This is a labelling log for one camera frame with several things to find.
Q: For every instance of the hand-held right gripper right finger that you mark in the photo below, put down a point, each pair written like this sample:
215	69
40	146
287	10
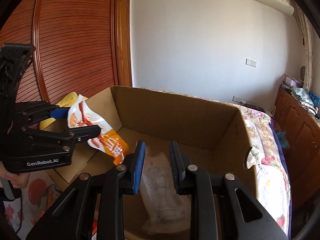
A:
175	165

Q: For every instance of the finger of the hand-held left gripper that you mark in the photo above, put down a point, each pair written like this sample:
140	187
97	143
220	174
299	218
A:
60	112
82	132

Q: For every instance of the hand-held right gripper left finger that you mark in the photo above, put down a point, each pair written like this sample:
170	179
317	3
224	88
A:
140	167

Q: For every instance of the clear white snack packet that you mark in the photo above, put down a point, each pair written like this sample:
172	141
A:
160	180

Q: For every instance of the cardboard box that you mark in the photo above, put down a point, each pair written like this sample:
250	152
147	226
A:
175	115

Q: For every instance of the person's left hand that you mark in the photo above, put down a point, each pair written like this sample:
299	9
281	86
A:
16	180

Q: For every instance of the yellow plush toy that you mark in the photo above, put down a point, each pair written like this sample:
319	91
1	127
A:
65	100

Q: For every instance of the small orange snack packet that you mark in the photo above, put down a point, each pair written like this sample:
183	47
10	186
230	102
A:
53	193

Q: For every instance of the wooden slatted wardrobe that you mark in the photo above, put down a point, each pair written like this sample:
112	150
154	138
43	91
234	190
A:
75	42

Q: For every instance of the wooden door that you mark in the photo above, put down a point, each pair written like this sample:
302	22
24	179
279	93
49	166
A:
123	42

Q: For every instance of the floral blanket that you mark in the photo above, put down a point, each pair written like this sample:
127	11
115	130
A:
270	180

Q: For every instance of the black device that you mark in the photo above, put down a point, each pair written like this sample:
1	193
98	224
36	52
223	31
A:
255	108

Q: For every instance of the blue plastic bag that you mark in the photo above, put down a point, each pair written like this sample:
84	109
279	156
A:
282	138

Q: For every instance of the wooden desk with clutter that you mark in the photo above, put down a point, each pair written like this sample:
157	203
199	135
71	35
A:
295	130

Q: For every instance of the teal patterned packet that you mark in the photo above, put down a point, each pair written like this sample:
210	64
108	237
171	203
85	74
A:
300	95

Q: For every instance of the pink box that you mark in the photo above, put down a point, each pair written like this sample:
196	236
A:
291	80

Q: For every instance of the blue box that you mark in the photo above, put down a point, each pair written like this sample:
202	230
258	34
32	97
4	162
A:
313	98

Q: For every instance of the patterned curtain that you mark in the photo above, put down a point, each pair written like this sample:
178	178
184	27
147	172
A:
308	55

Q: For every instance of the white wall socket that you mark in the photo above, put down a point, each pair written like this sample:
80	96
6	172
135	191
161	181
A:
238	98

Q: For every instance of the white wall switch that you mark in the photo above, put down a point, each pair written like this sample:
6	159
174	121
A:
251	62

